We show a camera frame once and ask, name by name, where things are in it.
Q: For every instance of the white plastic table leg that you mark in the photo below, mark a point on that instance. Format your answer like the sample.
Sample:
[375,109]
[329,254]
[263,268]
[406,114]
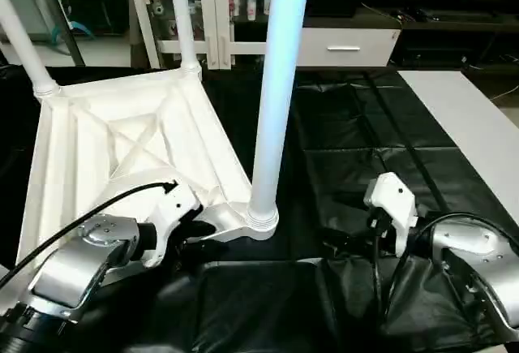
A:
[184,24]
[280,85]
[24,44]

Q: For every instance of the white plastic table top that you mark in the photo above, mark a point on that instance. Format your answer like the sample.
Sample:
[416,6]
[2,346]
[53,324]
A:
[81,146]

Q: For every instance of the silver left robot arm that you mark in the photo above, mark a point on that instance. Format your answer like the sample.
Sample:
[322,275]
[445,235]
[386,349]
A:
[69,272]

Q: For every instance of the black work mat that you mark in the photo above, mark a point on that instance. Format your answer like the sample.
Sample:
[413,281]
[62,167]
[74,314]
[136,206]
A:
[365,126]

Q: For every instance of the white flat board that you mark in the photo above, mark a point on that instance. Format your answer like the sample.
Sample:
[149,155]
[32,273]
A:
[466,117]

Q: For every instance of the white drawer cabinet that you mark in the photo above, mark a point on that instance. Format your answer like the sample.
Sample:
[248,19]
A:
[365,38]

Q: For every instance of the black low desk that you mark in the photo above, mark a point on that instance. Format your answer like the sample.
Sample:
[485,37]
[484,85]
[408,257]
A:
[446,32]

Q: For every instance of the grey pole stand blue brackets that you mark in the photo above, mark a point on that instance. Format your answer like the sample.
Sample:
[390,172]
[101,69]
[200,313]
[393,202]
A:
[77,50]

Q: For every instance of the white glass door cabinet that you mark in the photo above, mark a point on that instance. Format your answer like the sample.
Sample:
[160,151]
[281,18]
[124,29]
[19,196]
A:
[217,4]

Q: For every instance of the black storage unit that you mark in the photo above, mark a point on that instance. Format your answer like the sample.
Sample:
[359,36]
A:
[101,12]

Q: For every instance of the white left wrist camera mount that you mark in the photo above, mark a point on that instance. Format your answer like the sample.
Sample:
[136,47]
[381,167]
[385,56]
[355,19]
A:
[174,207]

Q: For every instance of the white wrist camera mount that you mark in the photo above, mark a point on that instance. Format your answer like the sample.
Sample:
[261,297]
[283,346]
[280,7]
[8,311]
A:
[395,199]
[174,207]

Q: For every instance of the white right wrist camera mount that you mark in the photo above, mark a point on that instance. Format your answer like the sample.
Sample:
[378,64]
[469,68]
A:
[395,199]

